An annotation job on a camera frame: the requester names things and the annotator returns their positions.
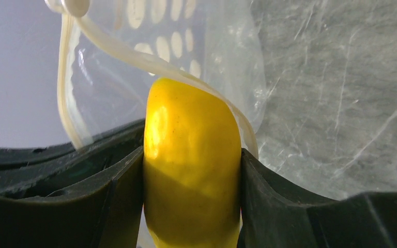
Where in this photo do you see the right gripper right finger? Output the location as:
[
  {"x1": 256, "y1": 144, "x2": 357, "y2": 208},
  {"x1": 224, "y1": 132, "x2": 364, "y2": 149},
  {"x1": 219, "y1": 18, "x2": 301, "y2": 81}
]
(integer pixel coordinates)
[{"x1": 238, "y1": 149, "x2": 397, "y2": 247}]

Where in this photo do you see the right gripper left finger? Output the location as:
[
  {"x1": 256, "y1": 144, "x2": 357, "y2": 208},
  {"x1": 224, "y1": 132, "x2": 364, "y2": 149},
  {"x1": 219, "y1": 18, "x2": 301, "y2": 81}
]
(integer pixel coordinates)
[{"x1": 0, "y1": 119, "x2": 145, "y2": 247}]

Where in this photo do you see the yellow lemon toy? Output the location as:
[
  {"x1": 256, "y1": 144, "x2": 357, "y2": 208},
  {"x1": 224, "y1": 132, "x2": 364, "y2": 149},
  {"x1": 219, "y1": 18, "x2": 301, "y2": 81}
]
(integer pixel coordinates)
[{"x1": 143, "y1": 78, "x2": 241, "y2": 247}]

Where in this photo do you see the clear zip top bag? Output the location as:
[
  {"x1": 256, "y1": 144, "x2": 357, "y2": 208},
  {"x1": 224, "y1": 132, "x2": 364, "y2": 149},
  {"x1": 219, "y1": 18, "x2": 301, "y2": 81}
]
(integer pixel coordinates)
[{"x1": 46, "y1": 1, "x2": 266, "y2": 156}]

